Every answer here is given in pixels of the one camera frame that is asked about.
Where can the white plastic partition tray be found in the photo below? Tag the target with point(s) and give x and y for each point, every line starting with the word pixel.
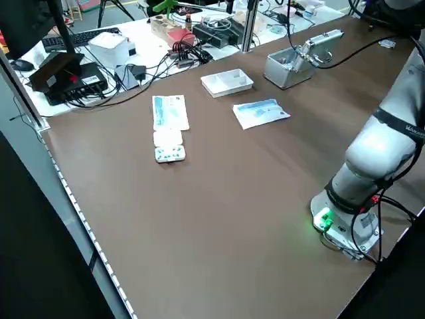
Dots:
pixel 216 91

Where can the aluminium first-aid case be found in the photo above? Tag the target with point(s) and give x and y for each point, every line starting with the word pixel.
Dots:
pixel 285 71

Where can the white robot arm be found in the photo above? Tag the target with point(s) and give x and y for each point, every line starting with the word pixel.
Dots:
pixel 375 156

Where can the white blue gauze packet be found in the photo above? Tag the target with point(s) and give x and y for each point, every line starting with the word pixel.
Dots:
pixel 388 44

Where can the white hinged pill box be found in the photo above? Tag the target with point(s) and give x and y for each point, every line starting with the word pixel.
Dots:
pixel 169 154

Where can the long blue white packet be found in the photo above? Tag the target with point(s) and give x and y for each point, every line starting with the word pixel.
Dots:
pixel 169 113

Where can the blue white flat packet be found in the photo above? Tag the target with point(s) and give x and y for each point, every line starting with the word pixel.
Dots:
pixel 259 114

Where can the grey usb hub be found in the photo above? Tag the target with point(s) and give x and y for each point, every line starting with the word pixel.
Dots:
pixel 186 62

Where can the grey power adapter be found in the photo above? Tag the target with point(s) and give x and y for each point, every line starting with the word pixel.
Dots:
pixel 126 81

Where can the black power supply box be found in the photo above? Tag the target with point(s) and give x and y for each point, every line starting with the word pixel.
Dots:
pixel 216 38

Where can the white side table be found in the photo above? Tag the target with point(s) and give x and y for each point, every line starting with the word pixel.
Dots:
pixel 149 50

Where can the pink box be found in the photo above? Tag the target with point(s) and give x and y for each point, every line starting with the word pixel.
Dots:
pixel 179 36

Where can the small dark bottle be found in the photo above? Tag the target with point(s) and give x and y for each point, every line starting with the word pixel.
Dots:
pixel 188 23

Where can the light wooden box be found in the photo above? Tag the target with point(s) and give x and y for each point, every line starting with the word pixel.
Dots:
pixel 162 28

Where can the white label printer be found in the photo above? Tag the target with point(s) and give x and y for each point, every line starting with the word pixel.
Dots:
pixel 109 46

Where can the green plastic plant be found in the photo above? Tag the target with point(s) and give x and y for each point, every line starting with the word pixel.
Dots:
pixel 167 5

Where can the black keyboard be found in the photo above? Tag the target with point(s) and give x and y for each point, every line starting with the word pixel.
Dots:
pixel 83 38

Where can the black tripod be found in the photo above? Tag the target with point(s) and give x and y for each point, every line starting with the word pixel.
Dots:
pixel 114 8

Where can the black monitor stand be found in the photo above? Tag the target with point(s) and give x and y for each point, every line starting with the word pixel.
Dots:
pixel 64 33

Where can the black computer mouse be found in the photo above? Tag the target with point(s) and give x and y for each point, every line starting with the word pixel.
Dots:
pixel 23 64

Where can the black monitor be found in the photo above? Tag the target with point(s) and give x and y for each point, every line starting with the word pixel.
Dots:
pixel 23 26

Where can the black wall plug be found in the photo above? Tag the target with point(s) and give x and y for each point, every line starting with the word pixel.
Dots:
pixel 137 71

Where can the aluminium frame post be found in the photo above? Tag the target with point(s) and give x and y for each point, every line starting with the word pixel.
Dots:
pixel 249 26
pixel 20 96

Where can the black network switch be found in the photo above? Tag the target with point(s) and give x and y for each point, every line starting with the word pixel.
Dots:
pixel 89 78

